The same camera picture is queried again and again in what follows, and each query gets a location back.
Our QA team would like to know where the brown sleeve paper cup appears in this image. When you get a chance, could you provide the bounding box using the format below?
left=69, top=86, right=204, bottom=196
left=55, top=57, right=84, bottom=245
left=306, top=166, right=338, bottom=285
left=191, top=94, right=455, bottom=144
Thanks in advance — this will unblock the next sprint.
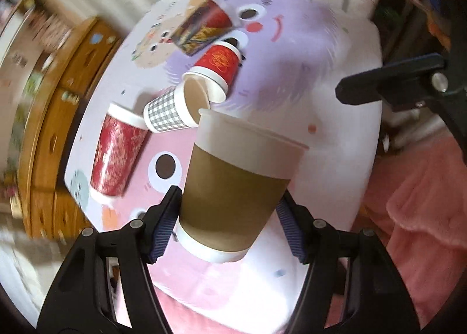
left=176, top=109, right=309, bottom=263

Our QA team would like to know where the tall red patterned cup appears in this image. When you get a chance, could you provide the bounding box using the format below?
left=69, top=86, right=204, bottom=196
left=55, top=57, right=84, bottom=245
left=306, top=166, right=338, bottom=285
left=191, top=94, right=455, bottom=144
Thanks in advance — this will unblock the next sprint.
left=90, top=102, right=149, bottom=200

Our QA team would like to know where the cartoon monster tablecloth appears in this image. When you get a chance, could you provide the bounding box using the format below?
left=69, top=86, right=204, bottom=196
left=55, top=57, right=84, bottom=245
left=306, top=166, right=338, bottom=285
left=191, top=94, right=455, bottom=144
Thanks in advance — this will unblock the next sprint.
left=64, top=0, right=381, bottom=333

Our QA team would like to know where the pink fluffy blanket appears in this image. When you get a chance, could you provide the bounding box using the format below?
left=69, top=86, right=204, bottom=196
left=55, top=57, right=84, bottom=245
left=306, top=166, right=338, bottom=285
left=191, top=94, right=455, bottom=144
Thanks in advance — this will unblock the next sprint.
left=324, top=132, right=467, bottom=331

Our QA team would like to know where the grey checkered paper cup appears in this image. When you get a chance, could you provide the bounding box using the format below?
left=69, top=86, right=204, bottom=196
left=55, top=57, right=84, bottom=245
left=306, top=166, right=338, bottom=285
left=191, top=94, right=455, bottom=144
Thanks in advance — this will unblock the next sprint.
left=143, top=78, right=210, bottom=132

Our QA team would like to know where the wooden desk with drawers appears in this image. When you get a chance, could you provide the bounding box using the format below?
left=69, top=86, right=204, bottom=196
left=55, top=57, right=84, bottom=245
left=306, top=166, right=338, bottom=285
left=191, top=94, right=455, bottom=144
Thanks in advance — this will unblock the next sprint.
left=18, top=17, right=122, bottom=239

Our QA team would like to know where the dark red illustrated cup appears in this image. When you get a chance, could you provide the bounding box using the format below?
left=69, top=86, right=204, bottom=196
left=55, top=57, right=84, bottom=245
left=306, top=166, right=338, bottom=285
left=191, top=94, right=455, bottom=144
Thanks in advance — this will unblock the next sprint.
left=171, top=0, right=237, bottom=56

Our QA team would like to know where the small red paper cup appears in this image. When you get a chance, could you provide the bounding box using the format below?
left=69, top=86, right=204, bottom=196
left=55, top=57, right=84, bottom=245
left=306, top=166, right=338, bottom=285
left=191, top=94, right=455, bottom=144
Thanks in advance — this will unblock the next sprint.
left=182, top=41, right=241, bottom=103

